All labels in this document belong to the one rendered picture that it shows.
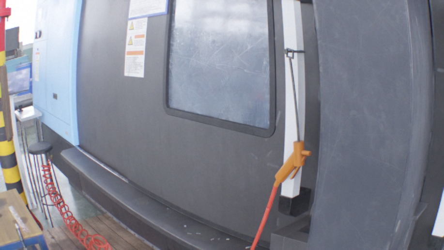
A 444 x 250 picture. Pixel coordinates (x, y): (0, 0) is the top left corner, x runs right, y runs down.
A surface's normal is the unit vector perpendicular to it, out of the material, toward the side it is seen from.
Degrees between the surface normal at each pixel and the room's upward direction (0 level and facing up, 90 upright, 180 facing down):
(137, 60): 87
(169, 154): 87
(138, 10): 87
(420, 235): 87
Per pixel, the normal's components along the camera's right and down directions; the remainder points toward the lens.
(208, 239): -0.04, -0.97
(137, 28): -0.72, 0.15
